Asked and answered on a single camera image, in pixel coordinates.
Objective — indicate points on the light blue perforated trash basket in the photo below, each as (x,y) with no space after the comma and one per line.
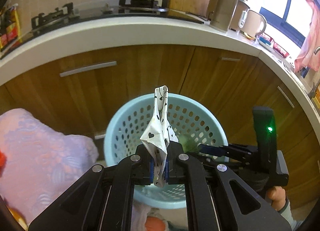
(190,121)

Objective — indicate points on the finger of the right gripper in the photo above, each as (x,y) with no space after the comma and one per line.
(231,150)
(239,164)

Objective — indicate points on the dark sauce bottle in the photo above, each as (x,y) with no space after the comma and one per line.
(3,30)

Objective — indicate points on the black gas stove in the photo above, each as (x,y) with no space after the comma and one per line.
(68,14)

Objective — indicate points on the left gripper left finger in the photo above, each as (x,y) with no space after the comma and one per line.
(101,199)

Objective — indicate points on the red crumpled plastic bag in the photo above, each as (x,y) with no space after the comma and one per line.
(3,160)

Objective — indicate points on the orange stool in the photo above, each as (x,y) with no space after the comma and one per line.
(154,224)

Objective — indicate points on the wooden kitchen cabinet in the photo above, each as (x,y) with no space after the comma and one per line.
(80,93)

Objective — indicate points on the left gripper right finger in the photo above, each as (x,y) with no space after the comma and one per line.
(217,198)

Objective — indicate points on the right hand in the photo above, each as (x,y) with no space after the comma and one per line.
(277,195)

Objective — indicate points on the yellow sauce packet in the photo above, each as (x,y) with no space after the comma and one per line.
(12,23)

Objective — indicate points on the heart patterned white paper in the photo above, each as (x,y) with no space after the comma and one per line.
(158,135)

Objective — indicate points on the pink patterned tablecloth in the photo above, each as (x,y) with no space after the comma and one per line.
(41,162)

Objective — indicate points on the cream electric kettle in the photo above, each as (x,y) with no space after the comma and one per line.
(252,23)

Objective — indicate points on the pink hanging cloth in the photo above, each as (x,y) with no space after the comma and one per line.
(307,56)

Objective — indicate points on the steel thermos flask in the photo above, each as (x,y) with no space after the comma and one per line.
(223,14)

